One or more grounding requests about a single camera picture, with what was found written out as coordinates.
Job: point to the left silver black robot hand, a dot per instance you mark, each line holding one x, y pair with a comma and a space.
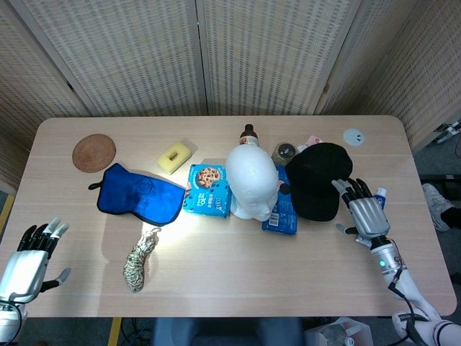
25, 270

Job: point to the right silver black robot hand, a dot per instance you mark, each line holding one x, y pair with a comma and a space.
369, 216

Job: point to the black baseball cap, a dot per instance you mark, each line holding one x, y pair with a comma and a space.
313, 180

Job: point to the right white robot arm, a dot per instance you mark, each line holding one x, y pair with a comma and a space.
407, 284

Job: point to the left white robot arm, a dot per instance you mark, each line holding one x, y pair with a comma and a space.
9, 320

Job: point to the pink wet wipes pack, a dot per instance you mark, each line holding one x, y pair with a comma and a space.
313, 139

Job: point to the white blue toothpaste tube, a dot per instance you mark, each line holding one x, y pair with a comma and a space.
381, 198

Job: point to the white sneaker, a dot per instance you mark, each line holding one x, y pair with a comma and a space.
434, 205

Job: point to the dark blue Oreo box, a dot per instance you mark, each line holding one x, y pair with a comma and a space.
281, 221

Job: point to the glass jar with dark lid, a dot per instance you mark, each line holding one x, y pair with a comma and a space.
282, 153

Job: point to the white power strip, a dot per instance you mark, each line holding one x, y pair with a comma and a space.
448, 130

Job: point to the white foam mannequin head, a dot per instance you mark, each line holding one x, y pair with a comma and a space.
250, 180

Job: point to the blue towel with black trim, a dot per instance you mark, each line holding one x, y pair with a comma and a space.
137, 194

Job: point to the round woven rattan coaster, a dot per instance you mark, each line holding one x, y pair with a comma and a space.
93, 153

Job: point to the brown bottle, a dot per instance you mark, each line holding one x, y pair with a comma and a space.
249, 137

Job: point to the light blue cookie box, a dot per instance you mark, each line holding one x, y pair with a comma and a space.
207, 191

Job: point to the blue chair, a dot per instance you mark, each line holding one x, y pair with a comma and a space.
227, 331

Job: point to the yellow sponge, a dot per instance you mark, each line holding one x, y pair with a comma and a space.
180, 153

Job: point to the woven folding screen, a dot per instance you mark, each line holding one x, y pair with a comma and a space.
144, 54

